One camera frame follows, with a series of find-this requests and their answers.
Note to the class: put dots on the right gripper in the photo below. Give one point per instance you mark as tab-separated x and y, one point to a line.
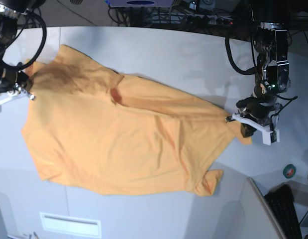
10	80

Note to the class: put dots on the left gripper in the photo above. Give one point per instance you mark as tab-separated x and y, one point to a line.
265	104

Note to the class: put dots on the yellow t-shirt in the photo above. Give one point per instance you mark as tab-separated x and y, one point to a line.
118	134

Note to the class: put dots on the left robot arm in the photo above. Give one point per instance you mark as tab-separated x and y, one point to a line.
270	22

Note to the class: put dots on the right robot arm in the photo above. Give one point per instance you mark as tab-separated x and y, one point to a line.
10	12

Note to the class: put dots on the green tape roll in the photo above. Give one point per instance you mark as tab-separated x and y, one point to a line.
289	171

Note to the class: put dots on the black keyboard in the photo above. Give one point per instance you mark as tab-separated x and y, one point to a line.
281	203

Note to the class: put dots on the blue box at top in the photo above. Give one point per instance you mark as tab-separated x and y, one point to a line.
139	3

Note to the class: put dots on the white label plate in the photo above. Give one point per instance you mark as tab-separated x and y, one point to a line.
71	226

